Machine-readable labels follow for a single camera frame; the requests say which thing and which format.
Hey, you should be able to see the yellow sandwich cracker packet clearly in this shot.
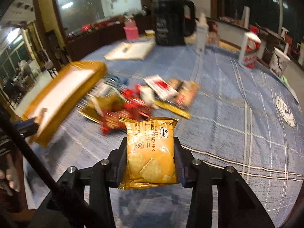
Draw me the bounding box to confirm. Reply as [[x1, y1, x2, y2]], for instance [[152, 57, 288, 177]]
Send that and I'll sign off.
[[120, 117, 179, 190]]

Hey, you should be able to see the gold snack packet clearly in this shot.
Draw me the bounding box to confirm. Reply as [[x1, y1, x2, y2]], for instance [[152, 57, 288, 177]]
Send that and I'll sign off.
[[78, 94, 125, 124]]

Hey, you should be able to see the red black jujube candy packet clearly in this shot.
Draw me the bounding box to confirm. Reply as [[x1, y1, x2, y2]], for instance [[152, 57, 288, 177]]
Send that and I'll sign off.
[[120, 84, 153, 120]]

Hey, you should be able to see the white red snack sachet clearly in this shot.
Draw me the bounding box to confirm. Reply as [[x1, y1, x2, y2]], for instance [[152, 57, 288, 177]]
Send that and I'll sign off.
[[144, 75, 178, 101]]

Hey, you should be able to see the clear soda cracker packet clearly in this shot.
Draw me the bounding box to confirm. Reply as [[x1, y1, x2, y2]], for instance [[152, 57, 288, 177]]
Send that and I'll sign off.
[[155, 78, 200, 120]]

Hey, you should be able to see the dark red pastry packet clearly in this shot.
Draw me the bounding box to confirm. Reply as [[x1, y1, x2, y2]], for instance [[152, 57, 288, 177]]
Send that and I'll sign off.
[[101, 109, 130, 136]]

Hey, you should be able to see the white gloved left hand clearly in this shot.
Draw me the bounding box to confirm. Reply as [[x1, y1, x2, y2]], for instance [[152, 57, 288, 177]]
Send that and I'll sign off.
[[1, 154, 21, 196]]

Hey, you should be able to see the gold cardboard box tray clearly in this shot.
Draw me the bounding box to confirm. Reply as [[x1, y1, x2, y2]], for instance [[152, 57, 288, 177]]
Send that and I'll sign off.
[[22, 61, 107, 147]]

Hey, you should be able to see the dark wooden sideboard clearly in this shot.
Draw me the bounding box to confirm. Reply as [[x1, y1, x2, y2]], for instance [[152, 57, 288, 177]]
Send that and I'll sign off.
[[64, 14, 155, 62]]

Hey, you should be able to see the white notebook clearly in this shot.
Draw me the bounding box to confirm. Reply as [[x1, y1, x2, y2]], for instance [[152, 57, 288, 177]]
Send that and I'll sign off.
[[104, 40, 156, 61]]

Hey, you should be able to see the white paper drink cup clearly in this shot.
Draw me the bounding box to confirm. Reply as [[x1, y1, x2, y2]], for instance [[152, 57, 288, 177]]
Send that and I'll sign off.
[[269, 47, 291, 77]]

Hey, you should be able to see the white red liquor bottle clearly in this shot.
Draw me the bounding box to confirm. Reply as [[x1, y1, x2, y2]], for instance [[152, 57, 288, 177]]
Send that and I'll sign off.
[[238, 31, 261, 69]]

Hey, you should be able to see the pink sleeved water bottle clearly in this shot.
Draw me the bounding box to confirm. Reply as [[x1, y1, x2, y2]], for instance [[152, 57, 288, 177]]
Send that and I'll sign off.
[[124, 15, 139, 41]]

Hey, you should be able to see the small clear glass bottle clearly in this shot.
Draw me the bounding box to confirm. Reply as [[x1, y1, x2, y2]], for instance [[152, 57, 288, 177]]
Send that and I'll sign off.
[[207, 22, 219, 46]]

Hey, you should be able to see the white spray bottle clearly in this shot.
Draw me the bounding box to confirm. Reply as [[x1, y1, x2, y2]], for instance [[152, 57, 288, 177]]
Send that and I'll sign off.
[[195, 13, 209, 55]]

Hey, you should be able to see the black electric kettle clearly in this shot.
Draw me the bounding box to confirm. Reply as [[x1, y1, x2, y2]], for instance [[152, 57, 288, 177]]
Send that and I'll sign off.
[[151, 0, 196, 46]]

